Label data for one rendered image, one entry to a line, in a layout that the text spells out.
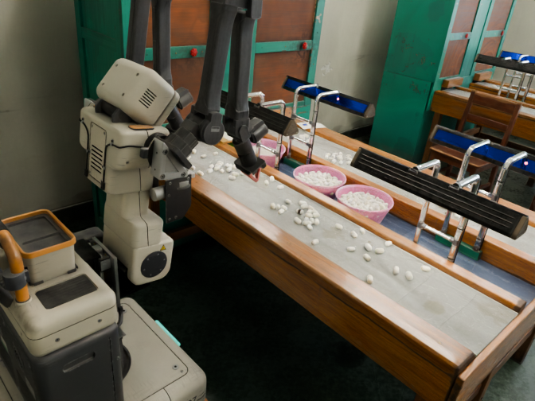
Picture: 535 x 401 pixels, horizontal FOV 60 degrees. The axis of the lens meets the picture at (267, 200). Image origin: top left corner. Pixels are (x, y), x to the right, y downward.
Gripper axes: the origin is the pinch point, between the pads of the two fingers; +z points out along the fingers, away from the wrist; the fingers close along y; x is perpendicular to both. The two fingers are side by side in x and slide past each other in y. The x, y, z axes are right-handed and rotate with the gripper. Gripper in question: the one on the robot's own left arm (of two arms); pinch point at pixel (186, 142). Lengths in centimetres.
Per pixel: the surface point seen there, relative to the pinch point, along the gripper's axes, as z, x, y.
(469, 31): 136, -322, 42
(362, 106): 34, -85, -22
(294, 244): 25, 3, -57
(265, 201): 35.3, -11.8, -22.9
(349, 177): 57, -59, -31
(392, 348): 29, 14, -107
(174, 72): 2, -35, 55
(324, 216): 41, -22, -48
